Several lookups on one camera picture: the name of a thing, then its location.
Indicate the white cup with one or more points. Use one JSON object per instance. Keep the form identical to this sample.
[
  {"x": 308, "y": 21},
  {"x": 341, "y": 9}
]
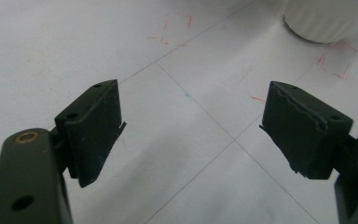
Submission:
[{"x": 329, "y": 18}]

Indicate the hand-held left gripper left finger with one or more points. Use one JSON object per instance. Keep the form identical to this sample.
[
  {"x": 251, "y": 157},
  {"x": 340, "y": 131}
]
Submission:
[{"x": 91, "y": 133}]

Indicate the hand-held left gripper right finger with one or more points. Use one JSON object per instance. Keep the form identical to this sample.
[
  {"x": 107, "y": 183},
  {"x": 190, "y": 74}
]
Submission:
[{"x": 304, "y": 137}]

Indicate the white board table cover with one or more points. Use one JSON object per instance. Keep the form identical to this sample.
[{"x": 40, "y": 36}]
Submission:
[{"x": 183, "y": 124}]

